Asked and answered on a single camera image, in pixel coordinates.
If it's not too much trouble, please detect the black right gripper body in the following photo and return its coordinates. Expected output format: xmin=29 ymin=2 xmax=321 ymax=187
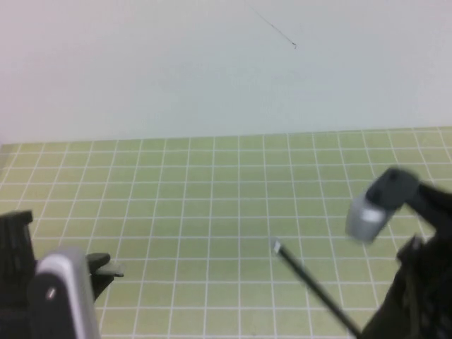
xmin=359 ymin=229 xmax=452 ymax=339

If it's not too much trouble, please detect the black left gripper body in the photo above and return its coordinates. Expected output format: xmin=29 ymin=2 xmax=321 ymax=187
xmin=0 ymin=210 xmax=37 ymax=309

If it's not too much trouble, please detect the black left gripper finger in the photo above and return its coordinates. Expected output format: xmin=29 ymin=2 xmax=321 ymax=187
xmin=87 ymin=252 xmax=112 ymax=272
xmin=90 ymin=274 xmax=117 ymax=304

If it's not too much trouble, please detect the black pen with silver tip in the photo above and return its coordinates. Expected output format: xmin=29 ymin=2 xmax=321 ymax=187
xmin=269 ymin=237 xmax=364 ymax=337

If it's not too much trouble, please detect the green white-grid table mat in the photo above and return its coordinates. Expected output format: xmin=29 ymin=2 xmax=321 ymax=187
xmin=0 ymin=127 xmax=452 ymax=339

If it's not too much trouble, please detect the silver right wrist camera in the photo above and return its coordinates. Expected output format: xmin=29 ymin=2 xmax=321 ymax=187
xmin=344 ymin=195 xmax=390 ymax=244

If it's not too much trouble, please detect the black right camera mount bracket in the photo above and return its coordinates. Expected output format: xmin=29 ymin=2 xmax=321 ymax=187
xmin=364 ymin=167 xmax=452 ymax=231

